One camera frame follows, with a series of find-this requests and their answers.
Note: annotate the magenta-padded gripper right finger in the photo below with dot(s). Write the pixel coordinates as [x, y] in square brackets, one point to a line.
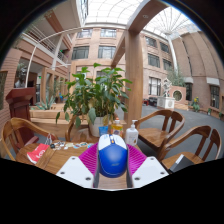
[150, 170]

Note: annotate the yellow flowering plant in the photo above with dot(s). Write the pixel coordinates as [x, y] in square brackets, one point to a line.
[195, 105]

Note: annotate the white statue on pedestal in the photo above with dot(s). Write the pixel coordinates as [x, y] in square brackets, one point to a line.
[165, 96]

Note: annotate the blue and white computer mouse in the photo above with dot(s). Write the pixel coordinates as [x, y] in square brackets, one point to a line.
[112, 160]

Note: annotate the green potted plant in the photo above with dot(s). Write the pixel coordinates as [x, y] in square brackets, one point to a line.
[96, 93]

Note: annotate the blue squeeze tube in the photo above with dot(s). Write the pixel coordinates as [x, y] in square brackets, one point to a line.
[103, 130]

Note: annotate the dark red wooden lectern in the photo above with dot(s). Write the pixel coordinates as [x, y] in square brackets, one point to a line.
[20, 106]

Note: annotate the small printed cards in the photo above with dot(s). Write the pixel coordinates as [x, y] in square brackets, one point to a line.
[71, 145]

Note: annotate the yellow dish soap bottle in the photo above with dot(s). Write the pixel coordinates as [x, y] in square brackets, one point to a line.
[117, 128]

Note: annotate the white pump bottle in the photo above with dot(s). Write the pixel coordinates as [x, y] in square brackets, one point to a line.
[131, 136]

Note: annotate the spiky agave plant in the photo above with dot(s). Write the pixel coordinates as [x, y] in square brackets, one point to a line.
[45, 104]

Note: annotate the black notebook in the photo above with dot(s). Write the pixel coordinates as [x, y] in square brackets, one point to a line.
[181, 164]

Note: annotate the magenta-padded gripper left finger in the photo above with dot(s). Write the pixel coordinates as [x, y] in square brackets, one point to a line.
[75, 170]

